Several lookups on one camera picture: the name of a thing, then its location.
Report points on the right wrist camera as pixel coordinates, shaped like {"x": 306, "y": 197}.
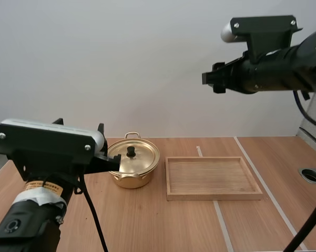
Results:
{"x": 265, "y": 29}

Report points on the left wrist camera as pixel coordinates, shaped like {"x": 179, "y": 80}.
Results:
{"x": 42, "y": 147}

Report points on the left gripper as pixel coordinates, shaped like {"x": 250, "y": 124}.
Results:
{"x": 102, "y": 164}

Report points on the shallow wooden tray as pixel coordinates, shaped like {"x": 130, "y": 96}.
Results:
{"x": 213, "y": 178}

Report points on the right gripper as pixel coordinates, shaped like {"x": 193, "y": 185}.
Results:
{"x": 231, "y": 76}

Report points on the gold lid with black knob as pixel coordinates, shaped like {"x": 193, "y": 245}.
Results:
{"x": 142, "y": 157}

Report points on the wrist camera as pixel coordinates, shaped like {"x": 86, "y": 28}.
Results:
{"x": 42, "y": 147}
{"x": 265, "y": 29}

